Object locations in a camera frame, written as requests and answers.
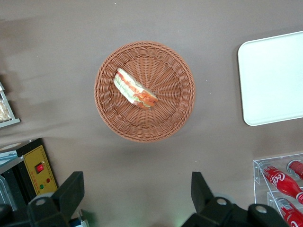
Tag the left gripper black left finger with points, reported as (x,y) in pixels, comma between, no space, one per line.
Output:
(59,203)

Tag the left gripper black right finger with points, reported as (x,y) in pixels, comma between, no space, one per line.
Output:
(213,212)

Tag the triangular sandwich with tomato lettuce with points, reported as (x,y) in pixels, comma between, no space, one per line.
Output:
(132,89)

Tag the beige rectangular plastic tray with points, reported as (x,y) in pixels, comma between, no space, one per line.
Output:
(272,82)

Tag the round brown wicker basket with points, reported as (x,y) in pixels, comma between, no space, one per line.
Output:
(165,71)

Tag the black food warmer yellow panel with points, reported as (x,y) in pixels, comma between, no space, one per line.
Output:
(40,179)

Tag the clear acrylic bottle rack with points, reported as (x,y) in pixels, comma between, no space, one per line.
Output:
(258,172)

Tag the red cola bottle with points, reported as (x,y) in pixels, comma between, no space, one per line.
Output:
(281,183)
(297,168)
(291,215)

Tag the grey metal snack rack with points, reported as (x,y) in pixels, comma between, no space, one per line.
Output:
(9,123)

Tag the clear bag of snacks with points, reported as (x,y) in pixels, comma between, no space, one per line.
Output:
(3,111)

